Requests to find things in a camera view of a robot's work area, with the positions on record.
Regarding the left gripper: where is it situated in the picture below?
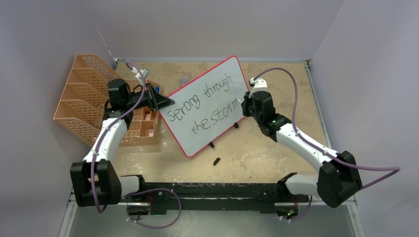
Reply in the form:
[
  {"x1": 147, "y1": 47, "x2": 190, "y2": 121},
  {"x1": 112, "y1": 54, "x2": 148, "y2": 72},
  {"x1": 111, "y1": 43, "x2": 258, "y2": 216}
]
[{"x1": 125, "y1": 83, "x2": 173, "y2": 112}]

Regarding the red-framed whiteboard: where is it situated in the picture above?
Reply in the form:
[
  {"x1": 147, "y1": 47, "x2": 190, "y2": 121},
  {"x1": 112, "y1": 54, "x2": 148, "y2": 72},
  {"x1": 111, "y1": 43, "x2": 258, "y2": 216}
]
[{"x1": 159, "y1": 56, "x2": 249, "y2": 158}]

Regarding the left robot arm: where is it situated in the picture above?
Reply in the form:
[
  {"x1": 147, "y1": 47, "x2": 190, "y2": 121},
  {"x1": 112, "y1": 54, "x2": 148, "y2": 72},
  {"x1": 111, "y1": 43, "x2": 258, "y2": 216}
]
[{"x1": 70, "y1": 79, "x2": 175, "y2": 212}]

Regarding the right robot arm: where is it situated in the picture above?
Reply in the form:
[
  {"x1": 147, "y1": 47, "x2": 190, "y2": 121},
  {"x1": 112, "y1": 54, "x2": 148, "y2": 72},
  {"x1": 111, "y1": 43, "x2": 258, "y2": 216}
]
[{"x1": 241, "y1": 91, "x2": 363, "y2": 208}]

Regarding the clear jar of clips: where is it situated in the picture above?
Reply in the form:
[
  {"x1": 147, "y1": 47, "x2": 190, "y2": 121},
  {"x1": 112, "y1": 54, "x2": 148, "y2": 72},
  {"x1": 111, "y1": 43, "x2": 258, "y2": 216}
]
[{"x1": 179, "y1": 76, "x2": 190, "y2": 86}]

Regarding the orange plastic file organizer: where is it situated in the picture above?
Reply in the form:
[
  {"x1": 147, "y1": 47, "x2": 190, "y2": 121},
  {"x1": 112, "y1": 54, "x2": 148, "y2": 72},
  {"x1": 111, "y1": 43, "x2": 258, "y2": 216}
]
[{"x1": 53, "y1": 54, "x2": 159, "y2": 146}]

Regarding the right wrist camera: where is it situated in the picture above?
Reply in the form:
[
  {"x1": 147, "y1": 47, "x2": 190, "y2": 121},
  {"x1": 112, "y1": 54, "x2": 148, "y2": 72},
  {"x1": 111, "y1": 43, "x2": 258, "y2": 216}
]
[{"x1": 248, "y1": 78, "x2": 267, "y2": 98}]

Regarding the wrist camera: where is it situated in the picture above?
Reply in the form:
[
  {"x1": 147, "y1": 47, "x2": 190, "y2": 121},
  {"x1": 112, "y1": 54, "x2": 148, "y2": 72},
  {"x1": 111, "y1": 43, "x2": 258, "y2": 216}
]
[
  {"x1": 248, "y1": 78, "x2": 267, "y2": 98},
  {"x1": 136, "y1": 69, "x2": 149, "y2": 85}
]

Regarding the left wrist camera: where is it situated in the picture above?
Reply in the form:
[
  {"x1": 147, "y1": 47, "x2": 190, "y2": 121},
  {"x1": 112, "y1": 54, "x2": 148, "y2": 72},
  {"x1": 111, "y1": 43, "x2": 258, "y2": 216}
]
[{"x1": 136, "y1": 69, "x2": 149, "y2": 85}]

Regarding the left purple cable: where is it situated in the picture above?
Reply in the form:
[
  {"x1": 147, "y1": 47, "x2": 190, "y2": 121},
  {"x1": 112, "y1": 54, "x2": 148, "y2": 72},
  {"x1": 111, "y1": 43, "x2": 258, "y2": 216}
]
[{"x1": 90, "y1": 62, "x2": 146, "y2": 214}]

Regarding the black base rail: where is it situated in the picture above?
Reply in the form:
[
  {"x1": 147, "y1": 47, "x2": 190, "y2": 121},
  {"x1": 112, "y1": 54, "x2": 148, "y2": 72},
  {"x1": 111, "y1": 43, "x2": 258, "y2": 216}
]
[{"x1": 67, "y1": 182, "x2": 357, "y2": 217}]

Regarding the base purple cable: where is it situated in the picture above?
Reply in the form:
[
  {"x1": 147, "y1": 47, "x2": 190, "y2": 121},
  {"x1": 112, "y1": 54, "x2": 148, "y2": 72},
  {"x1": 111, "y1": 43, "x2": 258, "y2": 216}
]
[{"x1": 126, "y1": 188, "x2": 182, "y2": 230}]

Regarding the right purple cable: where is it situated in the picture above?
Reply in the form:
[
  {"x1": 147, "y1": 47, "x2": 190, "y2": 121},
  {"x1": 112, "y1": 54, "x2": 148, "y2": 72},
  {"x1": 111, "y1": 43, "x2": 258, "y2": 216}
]
[{"x1": 252, "y1": 68, "x2": 401, "y2": 191}]

